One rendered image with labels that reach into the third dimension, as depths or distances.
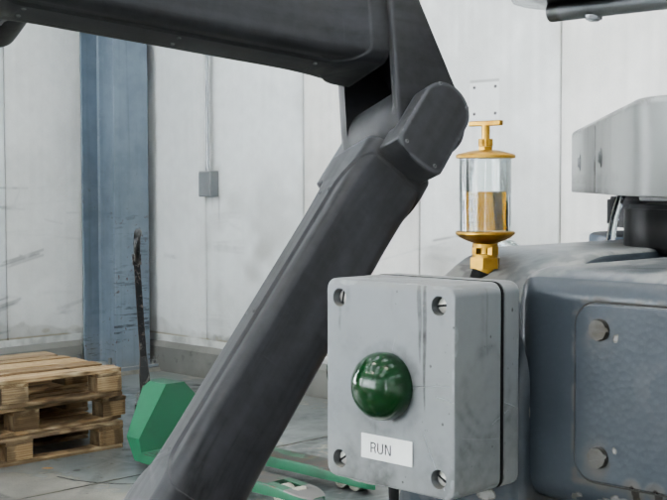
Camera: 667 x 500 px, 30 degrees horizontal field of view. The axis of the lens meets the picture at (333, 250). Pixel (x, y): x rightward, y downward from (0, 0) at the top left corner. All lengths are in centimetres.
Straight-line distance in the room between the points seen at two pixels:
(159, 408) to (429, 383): 571
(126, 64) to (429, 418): 869
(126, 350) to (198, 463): 847
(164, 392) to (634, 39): 297
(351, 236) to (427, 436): 32
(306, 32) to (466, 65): 638
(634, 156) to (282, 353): 26
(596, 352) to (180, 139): 861
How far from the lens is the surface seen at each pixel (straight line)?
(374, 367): 53
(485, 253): 61
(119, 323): 915
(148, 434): 617
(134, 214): 918
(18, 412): 634
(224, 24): 83
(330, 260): 81
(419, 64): 89
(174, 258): 918
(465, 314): 52
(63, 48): 944
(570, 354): 55
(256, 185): 846
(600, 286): 54
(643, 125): 66
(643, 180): 66
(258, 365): 77
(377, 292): 54
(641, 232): 65
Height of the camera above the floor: 137
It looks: 3 degrees down
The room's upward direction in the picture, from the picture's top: straight up
